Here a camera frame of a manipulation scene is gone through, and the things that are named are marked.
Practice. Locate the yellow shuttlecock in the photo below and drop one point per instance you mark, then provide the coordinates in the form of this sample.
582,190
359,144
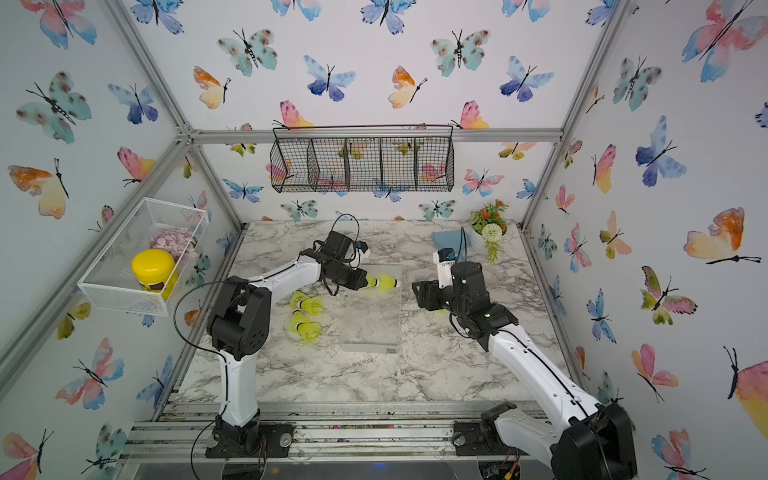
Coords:
309,331
312,306
387,282
372,281

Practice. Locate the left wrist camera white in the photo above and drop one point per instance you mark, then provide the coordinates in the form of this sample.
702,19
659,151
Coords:
362,250

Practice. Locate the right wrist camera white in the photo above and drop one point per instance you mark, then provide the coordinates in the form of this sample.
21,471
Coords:
445,259

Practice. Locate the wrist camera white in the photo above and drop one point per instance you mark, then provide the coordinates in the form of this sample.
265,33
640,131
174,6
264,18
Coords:
362,250
445,259

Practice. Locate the white mesh wall basket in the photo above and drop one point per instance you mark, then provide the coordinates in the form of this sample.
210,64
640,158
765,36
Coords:
109,282

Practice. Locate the yellow lidded jar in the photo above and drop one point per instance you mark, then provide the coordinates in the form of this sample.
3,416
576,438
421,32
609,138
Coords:
156,271

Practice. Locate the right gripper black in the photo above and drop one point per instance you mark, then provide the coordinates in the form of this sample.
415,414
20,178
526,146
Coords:
431,292

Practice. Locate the light blue dustpan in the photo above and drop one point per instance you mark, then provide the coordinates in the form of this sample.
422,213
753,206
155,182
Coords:
457,240

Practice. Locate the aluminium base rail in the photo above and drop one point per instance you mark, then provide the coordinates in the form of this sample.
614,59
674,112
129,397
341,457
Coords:
322,432

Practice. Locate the translucent plastic storage box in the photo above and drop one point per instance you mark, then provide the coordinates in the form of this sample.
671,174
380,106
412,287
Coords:
371,320

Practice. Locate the pink flower ball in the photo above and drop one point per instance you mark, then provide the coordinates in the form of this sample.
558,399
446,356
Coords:
180,243

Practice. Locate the black wire wall basket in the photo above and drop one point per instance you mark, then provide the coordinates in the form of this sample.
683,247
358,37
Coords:
379,159

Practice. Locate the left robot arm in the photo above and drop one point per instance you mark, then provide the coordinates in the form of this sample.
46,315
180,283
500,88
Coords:
240,324

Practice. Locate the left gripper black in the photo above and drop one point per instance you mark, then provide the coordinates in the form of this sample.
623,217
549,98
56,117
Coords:
357,283

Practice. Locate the white potted artificial plant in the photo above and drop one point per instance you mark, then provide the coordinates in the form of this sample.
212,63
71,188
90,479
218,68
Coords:
488,223

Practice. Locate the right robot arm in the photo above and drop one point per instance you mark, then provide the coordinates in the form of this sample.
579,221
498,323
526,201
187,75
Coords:
580,438

